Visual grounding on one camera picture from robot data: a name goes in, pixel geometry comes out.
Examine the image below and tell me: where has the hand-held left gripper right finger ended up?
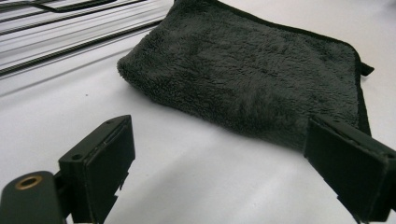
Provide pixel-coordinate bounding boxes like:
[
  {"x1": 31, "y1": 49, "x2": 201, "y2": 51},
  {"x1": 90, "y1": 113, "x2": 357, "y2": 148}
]
[{"x1": 303, "y1": 113, "x2": 396, "y2": 224}]

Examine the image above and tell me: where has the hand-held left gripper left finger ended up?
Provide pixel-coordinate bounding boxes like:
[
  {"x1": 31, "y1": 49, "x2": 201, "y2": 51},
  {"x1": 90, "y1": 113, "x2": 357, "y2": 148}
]
[{"x1": 58, "y1": 114, "x2": 136, "y2": 224}]

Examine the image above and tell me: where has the black wire rack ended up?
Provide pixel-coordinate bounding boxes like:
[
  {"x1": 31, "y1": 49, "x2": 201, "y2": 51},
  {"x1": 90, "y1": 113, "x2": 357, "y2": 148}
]
[{"x1": 0, "y1": 0, "x2": 165, "y2": 77}]

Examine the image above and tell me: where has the dark grey fluffy towel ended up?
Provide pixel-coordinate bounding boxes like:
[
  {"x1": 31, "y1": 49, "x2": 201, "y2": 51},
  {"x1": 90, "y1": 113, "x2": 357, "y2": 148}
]
[{"x1": 117, "y1": 0, "x2": 375, "y2": 151}]

